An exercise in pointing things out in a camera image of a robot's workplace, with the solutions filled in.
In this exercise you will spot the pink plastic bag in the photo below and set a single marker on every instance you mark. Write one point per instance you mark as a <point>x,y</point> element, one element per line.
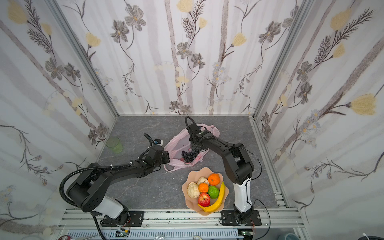
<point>177,145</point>

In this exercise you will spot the dark fake grape bunch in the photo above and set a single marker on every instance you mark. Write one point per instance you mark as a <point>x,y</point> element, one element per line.
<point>189,157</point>

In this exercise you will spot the yellow fake banana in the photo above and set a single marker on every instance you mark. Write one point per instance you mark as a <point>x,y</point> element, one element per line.
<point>214,207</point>

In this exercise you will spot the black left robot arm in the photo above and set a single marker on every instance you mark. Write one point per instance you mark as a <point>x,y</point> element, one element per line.
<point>86,188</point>

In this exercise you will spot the green fake lime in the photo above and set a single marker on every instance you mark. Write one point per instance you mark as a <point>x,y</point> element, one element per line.
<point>213,192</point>

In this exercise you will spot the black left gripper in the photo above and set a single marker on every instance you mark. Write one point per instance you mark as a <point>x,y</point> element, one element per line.
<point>165,156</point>

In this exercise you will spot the red fake strawberry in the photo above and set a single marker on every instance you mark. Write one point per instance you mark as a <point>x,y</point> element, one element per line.
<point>204,200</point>

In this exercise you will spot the white slotted cable duct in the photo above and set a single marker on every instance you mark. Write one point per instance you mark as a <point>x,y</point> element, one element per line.
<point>178,234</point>

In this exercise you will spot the green translucent cup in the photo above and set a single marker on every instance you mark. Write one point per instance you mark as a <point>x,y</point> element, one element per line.
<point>114,144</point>

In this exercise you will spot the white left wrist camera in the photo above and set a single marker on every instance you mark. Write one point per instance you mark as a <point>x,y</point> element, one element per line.
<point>158,142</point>

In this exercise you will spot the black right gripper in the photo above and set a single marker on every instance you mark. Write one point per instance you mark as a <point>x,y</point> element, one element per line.
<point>194,143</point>

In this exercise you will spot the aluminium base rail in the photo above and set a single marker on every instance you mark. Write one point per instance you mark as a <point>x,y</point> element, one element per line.
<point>189,219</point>

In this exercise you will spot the small orange fake fruit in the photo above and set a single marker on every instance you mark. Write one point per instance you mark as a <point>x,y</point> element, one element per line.
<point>203,187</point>

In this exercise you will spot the orange fake tangerine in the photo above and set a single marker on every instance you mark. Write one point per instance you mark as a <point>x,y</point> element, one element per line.
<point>214,179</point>

